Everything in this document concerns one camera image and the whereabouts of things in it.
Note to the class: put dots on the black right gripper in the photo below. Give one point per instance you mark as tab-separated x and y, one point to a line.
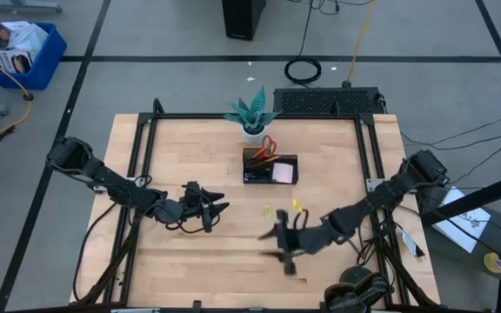
298	241

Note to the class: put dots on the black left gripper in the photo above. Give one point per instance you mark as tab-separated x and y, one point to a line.
191	200

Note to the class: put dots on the black binder clip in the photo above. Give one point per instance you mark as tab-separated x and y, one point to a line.
250	177

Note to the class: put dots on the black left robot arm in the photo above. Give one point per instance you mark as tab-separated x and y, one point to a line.
102	174

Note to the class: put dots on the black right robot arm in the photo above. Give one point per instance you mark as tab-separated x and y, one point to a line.
385	191

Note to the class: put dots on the black mesh desk organizer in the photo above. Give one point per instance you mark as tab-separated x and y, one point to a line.
287	158

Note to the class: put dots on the yellow-green eraser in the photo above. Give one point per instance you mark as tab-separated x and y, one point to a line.
268	210

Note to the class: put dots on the snake plant in white pot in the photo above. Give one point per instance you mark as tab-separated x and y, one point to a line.
252	115

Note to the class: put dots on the white power adapter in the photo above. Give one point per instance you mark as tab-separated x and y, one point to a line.
409	243

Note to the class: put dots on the black mesh computer case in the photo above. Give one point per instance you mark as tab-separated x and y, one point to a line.
324	101

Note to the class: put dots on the white paper sheet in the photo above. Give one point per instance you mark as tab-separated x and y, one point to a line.
463	226

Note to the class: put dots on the black tower case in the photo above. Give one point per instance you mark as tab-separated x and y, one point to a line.
242	17

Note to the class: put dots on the black stand beams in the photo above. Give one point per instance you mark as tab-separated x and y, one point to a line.
472	202

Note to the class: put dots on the blue plastic bin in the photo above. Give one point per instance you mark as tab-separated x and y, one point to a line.
46	65

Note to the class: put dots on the yellow round disc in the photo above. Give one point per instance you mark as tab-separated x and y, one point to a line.
492	263

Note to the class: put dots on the white plastic bag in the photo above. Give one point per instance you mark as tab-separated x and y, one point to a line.
31	39

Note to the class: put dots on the printed cardboard box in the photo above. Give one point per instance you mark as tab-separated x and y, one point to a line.
11	61
7	35

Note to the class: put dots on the silver mounting bracket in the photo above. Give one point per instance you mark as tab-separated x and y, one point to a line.
371	184

